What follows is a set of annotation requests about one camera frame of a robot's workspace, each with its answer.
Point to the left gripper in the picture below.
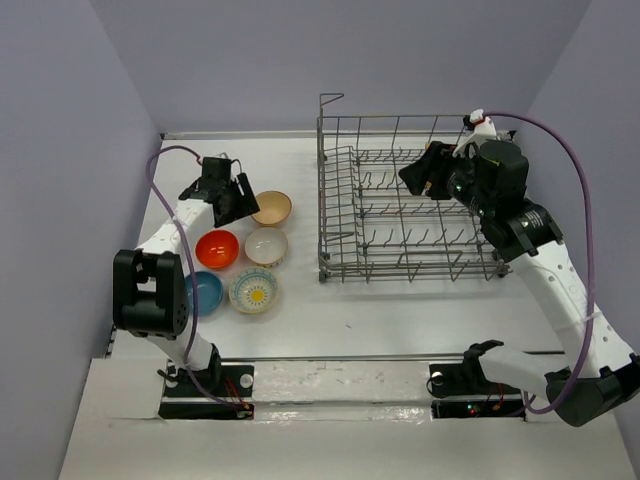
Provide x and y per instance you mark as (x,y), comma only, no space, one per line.
(246,203)

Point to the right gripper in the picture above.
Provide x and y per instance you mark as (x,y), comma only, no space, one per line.
(433,169)

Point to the beige bowl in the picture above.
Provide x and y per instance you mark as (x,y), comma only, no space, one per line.
(275,208)

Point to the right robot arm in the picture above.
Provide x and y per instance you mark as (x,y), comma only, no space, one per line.
(601,371)

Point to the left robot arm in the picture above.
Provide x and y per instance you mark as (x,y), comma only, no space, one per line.
(154,293)

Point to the white bowl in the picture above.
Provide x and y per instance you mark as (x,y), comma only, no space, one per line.
(266,246)

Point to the orange bowl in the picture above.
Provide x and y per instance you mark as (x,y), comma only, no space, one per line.
(217,249)

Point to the patterned sunflower bowl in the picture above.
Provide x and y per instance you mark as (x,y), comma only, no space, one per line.
(253,290)

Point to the blue bowl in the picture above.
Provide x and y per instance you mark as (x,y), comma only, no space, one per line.
(205,292)

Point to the grey wire dish rack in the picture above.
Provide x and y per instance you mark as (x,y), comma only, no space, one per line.
(370,227)

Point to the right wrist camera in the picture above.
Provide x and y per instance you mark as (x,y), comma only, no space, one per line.
(480,128)

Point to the metal rail bar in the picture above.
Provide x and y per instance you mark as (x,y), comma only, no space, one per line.
(347,358)

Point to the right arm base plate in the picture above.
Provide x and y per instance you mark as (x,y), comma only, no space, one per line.
(456,397)

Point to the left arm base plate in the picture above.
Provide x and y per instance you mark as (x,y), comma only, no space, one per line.
(229,398)

